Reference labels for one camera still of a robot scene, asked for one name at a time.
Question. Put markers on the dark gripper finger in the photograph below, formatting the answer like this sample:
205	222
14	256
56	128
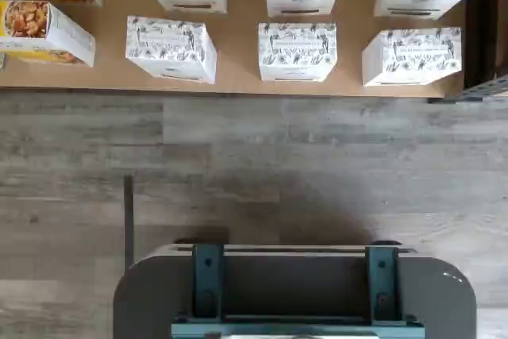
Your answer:
207	283
382	283

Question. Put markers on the white small cartons group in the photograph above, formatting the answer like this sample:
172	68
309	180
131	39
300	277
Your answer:
238	89

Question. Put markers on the black metal shelf rack frame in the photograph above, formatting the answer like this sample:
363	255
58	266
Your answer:
486	91

